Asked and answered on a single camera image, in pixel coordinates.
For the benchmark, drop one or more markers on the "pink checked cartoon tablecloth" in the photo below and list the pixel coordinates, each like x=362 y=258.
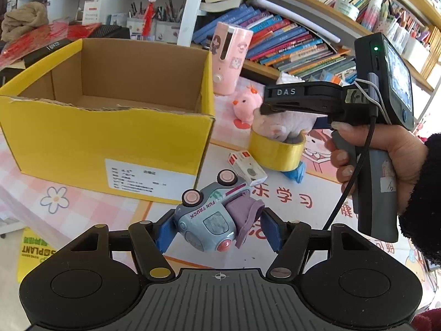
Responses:
x=103 y=213

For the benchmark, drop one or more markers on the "white quilted purse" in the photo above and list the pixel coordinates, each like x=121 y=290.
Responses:
x=289 y=78

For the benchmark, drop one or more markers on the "grey blue toy truck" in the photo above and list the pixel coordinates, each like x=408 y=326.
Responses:
x=206 y=220

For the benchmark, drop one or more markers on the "white pen holder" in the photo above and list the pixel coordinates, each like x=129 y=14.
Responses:
x=167 y=32
x=139 y=29

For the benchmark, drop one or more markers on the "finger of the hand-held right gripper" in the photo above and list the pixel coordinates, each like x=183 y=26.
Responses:
x=303 y=98

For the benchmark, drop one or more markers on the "pastel bottle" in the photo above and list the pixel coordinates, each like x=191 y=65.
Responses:
x=372 y=12

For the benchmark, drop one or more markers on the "brown crumpled cloth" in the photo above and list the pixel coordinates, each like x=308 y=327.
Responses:
x=24 y=19

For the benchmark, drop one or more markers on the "white round jar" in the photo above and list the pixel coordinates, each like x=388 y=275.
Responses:
x=346 y=9

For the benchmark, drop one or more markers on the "white storage container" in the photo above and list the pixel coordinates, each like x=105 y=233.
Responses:
x=415 y=50

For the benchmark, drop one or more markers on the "pink pen cup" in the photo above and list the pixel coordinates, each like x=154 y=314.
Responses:
x=382 y=27

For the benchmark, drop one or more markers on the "long black box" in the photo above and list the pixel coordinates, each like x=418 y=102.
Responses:
x=44 y=50

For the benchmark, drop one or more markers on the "person's right hand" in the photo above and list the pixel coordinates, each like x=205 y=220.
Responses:
x=403 y=155

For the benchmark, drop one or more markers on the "red tassel ornament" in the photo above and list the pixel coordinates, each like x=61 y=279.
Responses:
x=149 y=17

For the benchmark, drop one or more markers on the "orange white carton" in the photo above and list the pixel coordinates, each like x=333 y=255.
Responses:
x=336 y=76

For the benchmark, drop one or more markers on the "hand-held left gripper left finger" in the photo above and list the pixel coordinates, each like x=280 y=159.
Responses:
x=165 y=231

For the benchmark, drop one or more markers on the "pink cylindrical humidifier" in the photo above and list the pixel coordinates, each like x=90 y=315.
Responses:
x=231 y=58

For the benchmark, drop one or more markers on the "yellow cardboard box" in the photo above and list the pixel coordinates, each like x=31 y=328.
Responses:
x=86 y=144

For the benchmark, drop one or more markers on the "yellow tape roll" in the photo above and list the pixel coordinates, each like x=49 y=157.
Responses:
x=275 y=155

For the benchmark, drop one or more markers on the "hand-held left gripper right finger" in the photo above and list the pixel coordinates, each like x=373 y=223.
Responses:
x=274 y=232

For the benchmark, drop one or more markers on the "white card box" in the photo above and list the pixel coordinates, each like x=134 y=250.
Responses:
x=91 y=12

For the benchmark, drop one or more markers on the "black electric keyboard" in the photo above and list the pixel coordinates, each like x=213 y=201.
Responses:
x=113 y=31

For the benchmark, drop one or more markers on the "green yellow bag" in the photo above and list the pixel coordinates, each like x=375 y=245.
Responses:
x=32 y=251

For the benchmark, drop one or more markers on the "white paper roll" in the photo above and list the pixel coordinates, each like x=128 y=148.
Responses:
x=299 y=19

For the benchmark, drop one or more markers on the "pink pig plush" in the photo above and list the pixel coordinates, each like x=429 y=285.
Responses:
x=275 y=124

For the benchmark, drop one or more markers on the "maroon clothing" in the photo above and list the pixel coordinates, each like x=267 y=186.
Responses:
x=429 y=320

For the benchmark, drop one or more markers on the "blue plastic packet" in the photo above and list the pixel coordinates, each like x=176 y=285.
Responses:
x=296 y=174

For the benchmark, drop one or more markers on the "pink chick plush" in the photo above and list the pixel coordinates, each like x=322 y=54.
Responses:
x=246 y=105

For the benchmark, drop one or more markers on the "person's right forearm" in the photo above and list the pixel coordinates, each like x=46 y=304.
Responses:
x=427 y=207

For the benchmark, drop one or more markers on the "small white red box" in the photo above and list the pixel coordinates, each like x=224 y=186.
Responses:
x=248 y=169

